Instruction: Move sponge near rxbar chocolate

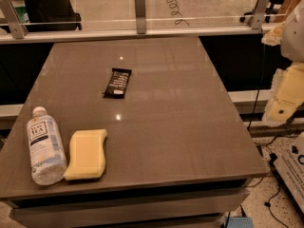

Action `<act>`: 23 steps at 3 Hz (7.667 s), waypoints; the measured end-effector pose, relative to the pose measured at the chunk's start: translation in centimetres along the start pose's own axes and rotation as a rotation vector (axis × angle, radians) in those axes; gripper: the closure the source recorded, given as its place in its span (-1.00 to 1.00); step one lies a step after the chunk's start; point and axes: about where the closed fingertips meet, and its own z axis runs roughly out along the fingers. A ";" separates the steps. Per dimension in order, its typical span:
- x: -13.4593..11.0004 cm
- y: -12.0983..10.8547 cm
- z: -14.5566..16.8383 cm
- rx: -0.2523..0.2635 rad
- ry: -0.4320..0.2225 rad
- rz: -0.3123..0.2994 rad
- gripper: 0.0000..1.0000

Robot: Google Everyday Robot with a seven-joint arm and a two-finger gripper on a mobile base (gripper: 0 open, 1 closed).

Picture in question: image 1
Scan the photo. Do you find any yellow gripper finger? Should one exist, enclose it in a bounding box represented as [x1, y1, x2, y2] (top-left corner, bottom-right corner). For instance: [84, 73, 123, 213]
[262, 62, 304, 124]
[261, 23, 284, 46]

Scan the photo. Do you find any yellow sponge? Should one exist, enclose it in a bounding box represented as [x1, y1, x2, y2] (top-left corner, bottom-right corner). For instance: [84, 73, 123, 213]
[64, 129, 107, 181]

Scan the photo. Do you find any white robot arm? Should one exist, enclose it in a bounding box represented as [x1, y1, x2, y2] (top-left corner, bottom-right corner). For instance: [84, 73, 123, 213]
[261, 0, 304, 127]

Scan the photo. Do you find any black rxbar chocolate bar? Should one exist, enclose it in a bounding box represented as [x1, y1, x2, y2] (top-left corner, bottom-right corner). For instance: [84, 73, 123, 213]
[104, 68, 132, 99]

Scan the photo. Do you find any grey table drawer front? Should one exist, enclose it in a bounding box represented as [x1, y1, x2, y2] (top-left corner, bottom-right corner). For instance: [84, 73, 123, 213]
[9, 188, 249, 228]

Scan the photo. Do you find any clear tea bottle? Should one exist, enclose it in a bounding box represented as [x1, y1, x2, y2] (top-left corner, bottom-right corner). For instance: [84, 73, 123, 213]
[27, 106, 67, 185]

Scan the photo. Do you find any glass barrier panel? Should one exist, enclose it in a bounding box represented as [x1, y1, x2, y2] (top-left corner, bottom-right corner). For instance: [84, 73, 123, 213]
[0, 0, 304, 33]

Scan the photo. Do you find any right metal bracket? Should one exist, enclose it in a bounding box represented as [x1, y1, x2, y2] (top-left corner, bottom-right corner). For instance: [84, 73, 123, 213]
[249, 0, 270, 29]

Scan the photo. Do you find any metal bracket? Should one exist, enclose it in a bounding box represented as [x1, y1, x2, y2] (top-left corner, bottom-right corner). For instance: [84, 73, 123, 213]
[0, 0, 28, 39]
[134, 0, 146, 34]
[249, 0, 270, 29]

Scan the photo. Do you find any black coiled cable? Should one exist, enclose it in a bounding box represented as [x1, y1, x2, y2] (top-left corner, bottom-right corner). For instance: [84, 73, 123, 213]
[159, 0, 190, 28]

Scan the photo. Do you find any black floor cable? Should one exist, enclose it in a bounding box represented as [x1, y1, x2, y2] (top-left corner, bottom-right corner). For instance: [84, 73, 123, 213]
[246, 31, 291, 228]

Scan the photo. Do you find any middle metal bracket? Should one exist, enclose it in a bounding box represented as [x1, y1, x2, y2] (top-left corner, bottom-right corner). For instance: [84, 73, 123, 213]
[134, 0, 146, 34]

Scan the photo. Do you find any left metal bracket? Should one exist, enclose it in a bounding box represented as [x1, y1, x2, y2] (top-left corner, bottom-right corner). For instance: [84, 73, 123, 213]
[0, 0, 28, 39]

